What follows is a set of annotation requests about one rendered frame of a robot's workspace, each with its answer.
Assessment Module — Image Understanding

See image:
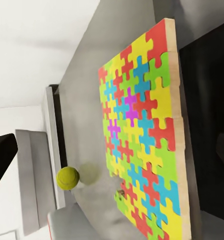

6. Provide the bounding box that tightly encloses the tennis ball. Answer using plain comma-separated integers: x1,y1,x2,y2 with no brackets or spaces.
56,166,79,191

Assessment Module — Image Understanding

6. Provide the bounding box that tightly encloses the jigsaw puzzle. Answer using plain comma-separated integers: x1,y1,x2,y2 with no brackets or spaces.
98,18,191,240

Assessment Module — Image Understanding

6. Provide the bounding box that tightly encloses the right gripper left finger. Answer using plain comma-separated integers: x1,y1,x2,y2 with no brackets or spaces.
0,133,18,180

